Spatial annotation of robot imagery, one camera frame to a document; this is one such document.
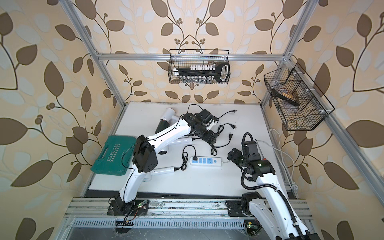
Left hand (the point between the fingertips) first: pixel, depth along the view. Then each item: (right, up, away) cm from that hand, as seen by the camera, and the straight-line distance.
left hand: (209, 135), depth 87 cm
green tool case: (-55, -13, 0) cm, 56 cm away
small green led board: (-34, -33, -13) cm, 49 cm away
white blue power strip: (-1, -16, +2) cm, 16 cm away
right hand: (+13, -11, -7) cm, 18 cm away
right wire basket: (+45, +15, -11) cm, 49 cm away
